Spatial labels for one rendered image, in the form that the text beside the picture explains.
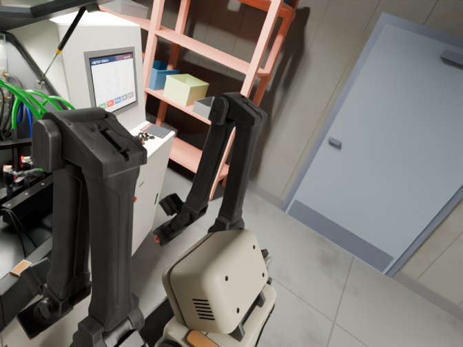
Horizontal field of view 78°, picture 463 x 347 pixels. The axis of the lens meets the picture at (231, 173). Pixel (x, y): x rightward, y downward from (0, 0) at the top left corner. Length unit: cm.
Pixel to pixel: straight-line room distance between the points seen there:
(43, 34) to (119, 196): 110
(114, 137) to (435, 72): 276
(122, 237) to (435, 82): 277
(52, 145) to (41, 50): 105
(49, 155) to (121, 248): 17
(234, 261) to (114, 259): 25
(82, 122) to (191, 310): 41
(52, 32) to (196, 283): 114
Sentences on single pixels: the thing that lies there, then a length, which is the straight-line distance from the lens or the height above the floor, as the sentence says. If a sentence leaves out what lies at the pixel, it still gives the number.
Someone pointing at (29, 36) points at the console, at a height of 146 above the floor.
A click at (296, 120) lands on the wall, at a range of 319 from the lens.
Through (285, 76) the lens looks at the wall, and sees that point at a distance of 320.
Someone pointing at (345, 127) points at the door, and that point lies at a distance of 303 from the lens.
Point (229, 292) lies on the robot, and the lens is 61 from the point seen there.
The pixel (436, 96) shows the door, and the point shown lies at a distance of 298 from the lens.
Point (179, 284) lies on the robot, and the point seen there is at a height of 132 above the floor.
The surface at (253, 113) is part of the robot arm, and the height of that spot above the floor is 161.
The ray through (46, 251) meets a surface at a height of 95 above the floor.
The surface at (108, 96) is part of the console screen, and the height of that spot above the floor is 123.
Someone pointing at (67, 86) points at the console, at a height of 132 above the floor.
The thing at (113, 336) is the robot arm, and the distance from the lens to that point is 62.
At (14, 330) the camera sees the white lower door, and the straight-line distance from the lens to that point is 128.
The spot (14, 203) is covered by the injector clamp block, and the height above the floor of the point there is 98.
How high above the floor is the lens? 181
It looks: 29 degrees down
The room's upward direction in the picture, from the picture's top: 21 degrees clockwise
